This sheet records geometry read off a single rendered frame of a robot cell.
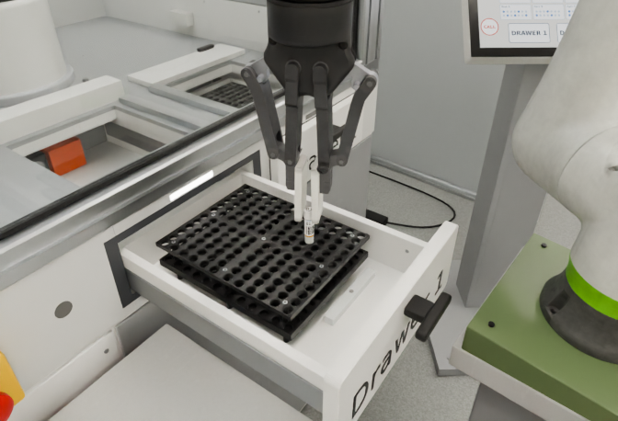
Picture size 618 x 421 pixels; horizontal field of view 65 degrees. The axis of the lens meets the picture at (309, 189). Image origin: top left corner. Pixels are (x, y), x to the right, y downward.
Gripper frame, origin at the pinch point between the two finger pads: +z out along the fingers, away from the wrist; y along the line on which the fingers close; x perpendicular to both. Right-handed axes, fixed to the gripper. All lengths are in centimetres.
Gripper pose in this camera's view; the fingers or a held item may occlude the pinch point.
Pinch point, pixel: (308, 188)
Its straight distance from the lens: 52.6
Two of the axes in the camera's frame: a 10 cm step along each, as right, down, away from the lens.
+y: 9.8, 1.1, -1.7
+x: 2.0, -5.4, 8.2
